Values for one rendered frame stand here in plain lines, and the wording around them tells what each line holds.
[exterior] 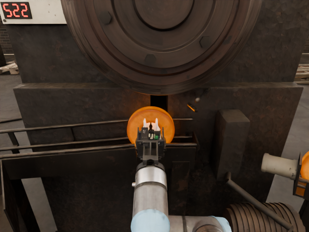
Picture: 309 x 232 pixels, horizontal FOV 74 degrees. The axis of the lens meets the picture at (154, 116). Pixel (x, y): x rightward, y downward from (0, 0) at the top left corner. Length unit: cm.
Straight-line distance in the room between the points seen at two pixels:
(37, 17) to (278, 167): 84
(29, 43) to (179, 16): 52
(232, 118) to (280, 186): 116
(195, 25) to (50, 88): 50
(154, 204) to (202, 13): 40
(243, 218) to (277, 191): 100
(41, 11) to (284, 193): 167
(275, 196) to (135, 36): 144
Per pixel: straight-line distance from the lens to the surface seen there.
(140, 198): 46
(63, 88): 74
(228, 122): 65
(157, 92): 58
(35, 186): 175
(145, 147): 53
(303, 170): 73
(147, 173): 48
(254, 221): 76
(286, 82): 87
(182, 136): 73
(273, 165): 72
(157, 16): 45
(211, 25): 48
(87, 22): 55
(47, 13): 74
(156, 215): 44
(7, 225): 69
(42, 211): 156
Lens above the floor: 108
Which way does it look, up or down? 26 degrees down
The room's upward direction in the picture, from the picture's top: straight up
